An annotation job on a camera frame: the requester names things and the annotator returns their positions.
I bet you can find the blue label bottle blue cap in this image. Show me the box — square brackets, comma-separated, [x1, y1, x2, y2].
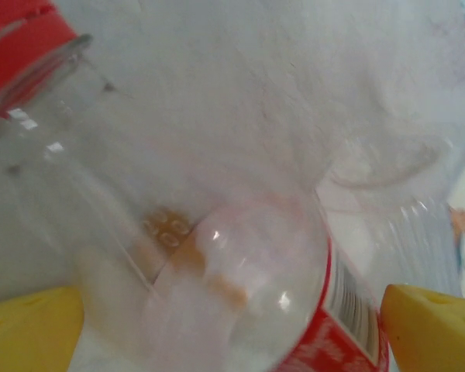
[321, 131, 465, 280]

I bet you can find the clear cola bottle red label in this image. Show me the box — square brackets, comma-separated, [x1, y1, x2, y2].
[0, 0, 167, 280]

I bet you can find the red label bottle gold cap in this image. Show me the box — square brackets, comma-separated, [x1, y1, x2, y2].
[77, 193, 392, 372]

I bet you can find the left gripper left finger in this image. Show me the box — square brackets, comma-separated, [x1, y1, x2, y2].
[0, 286, 84, 372]

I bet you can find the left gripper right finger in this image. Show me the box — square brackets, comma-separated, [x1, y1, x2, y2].
[379, 284, 465, 372]

